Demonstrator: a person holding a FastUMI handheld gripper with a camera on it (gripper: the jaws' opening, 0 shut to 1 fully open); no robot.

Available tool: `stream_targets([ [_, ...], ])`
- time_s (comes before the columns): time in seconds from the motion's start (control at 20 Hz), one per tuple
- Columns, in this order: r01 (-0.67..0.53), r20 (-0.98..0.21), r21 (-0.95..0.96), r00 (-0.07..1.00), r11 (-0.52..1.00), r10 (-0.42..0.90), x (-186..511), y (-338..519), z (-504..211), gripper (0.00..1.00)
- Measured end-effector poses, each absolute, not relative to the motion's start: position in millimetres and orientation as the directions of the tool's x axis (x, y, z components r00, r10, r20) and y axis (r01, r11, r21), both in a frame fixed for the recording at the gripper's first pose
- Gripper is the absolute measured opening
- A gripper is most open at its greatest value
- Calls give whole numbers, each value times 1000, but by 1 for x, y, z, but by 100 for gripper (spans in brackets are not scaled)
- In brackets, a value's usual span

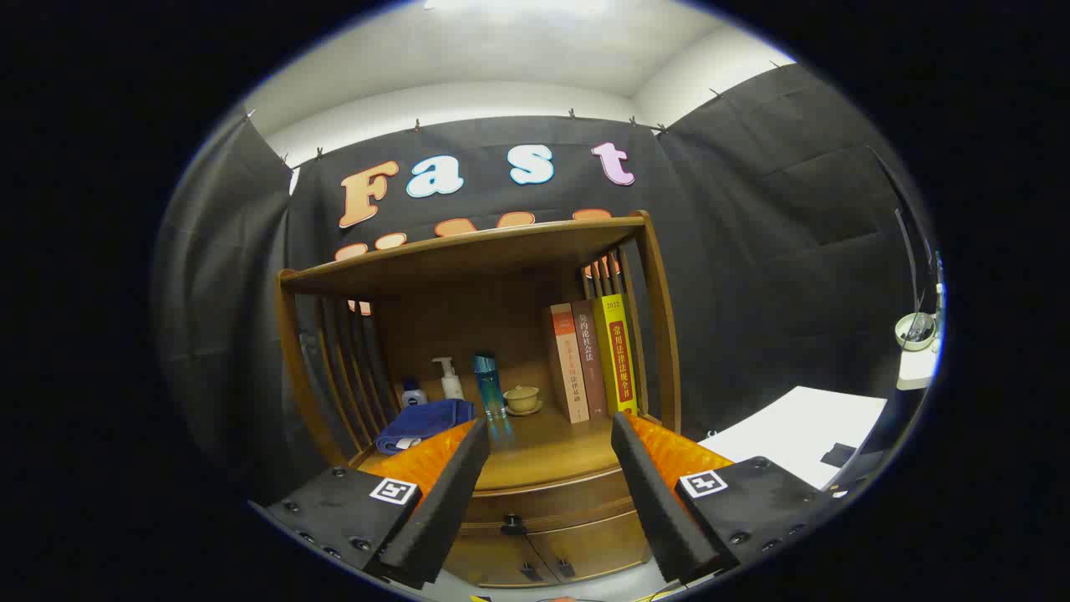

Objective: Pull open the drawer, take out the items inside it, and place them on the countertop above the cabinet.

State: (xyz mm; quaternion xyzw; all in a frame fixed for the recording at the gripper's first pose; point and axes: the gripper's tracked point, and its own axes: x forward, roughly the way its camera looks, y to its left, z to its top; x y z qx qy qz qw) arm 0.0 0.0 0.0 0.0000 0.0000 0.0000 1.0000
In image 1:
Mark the wooden countertop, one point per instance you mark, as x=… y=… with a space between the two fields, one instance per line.
x=543 y=451

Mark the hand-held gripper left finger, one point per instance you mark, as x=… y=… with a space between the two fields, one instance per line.
x=451 y=502

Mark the blue glass bottle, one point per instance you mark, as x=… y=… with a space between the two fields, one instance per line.
x=490 y=389

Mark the wooden cabinet with slatted shelf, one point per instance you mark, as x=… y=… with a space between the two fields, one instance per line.
x=501 y=251

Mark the wooden cabinet door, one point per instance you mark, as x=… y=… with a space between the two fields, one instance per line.
x=493 y=564
x=598 y=548

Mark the white pump bottle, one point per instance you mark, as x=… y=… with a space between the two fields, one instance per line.
x=451 y=386

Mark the white side table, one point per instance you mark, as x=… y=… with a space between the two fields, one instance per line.
x=794 y=426

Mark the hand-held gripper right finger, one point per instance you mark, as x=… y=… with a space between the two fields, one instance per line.
x=652 y=502

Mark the folded blue towel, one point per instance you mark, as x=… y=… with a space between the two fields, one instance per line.
x=422 y=422

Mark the wooden drawer with black knob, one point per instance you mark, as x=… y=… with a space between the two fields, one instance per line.
x=552 y=502

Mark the beige book orange label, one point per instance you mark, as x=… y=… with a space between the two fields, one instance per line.
x=567 y=368

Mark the beige lidded teacup with saucer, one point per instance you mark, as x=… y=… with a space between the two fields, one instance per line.
x=522 y=400

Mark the small white bottle blue cap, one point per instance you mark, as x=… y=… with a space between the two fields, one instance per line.
x=413 y=395

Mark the brown book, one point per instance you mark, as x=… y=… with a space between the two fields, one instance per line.
x=589 y=359

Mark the white round bowl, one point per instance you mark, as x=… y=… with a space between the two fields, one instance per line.
x=903 y=336

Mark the yellow book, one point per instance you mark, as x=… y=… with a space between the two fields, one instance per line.
x=619 y=355

